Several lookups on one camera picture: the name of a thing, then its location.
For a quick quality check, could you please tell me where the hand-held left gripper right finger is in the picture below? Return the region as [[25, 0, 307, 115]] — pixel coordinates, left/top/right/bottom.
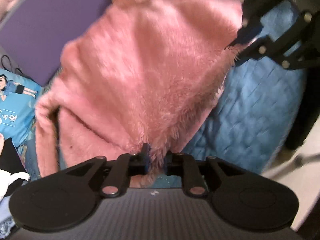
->
[[165, 151, 250, 197]]

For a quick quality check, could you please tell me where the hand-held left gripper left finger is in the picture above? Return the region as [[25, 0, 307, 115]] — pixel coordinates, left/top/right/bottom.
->
[[57, 143, 150, 197]]

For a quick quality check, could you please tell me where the black cloth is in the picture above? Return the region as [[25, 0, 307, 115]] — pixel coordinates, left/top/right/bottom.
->
[[0, 137, 30, 198]]

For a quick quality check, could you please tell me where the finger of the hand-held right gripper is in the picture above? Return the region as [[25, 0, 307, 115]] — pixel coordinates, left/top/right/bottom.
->
[[226, 12, 320, 70], [235, 0, 288, 44]]

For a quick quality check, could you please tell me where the light blue cloth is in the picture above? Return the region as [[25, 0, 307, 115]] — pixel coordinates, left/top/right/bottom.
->
[[0, 197, 18, 235]]

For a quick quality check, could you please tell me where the blue cartoon pillow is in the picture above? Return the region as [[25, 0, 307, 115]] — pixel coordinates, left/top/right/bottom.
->
[[0, 67, 43, 150]]

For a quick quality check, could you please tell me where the purple mat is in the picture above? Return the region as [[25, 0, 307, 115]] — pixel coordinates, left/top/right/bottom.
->
[[0, 0, 113, 87]]

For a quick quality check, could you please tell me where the pink fluffy garment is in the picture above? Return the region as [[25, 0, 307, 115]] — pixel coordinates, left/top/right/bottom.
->
[[35, 0, 244, 180]]

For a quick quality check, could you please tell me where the blue floral quilt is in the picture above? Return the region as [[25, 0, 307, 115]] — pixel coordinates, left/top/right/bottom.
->
[[15, 2, 308, 188]]

